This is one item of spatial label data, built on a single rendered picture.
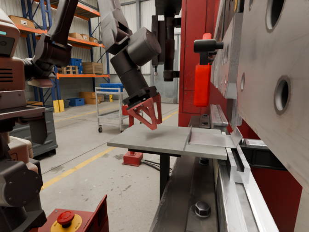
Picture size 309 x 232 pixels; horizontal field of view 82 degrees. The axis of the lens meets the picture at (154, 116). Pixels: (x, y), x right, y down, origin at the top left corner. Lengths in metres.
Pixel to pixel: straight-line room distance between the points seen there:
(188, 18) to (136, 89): 0.97
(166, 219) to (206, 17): 1.19
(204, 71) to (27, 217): 0.43
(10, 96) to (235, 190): 0.74
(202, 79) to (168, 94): 7.62
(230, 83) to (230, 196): 0.19
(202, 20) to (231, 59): 1.16
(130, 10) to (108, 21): 8.63
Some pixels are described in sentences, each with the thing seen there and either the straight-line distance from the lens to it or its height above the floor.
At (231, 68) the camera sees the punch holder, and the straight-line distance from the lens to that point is 0.19.
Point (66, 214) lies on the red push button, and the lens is 0.56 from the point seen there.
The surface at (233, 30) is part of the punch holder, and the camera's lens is 0.19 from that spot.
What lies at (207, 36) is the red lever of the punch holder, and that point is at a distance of 0.54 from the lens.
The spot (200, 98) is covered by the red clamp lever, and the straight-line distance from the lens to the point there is 0.27.
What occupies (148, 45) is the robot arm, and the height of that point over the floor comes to 1.22.
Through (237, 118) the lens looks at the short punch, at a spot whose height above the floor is 1.07.
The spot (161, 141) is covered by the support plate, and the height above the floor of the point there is 1.00.
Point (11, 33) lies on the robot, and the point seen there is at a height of 1.29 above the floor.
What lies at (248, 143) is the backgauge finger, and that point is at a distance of 0.45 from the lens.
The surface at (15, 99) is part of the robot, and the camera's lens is 0.81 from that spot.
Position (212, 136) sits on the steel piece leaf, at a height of 1.00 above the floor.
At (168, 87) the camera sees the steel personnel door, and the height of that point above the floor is 0.69.
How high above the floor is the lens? 1.15
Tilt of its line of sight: 12 degrees down
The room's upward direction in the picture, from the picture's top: straight up
